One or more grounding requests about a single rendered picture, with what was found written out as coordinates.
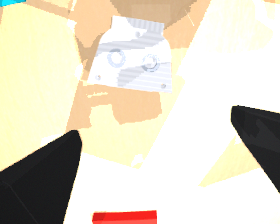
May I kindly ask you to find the red rectangular bar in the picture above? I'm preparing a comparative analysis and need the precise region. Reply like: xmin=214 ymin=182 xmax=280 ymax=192
xmin=92 ymin=210 xmax=157 ymax=224

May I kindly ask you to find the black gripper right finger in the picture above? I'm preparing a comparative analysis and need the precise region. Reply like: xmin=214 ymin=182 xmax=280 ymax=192
xmin=230 ymin=104 xmax=280 ymax=193

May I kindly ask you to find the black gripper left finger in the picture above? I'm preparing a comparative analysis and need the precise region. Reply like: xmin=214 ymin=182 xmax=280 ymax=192
xmin=0 ymin=129 xmax=83 ymax=224

